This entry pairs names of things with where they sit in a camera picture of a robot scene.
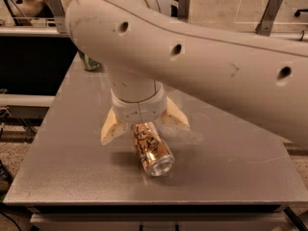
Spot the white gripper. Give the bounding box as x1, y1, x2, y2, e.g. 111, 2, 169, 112
100, 86, 191, 145

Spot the orange soda can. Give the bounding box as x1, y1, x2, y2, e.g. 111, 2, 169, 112
131, 122, 175, 177

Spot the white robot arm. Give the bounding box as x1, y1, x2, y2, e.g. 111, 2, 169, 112
65, 0, 308, 146

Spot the green soda can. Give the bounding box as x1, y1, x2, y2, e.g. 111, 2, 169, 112
79, 51, 101, 71

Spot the middle metal bracket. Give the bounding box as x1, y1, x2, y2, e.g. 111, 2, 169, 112
177, 0, 191, 22

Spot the left metal bracket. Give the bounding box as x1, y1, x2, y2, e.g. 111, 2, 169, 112
47, 0, 66, 34

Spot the metal rail barrier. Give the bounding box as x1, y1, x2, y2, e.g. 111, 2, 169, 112
0, 26, 308, 41

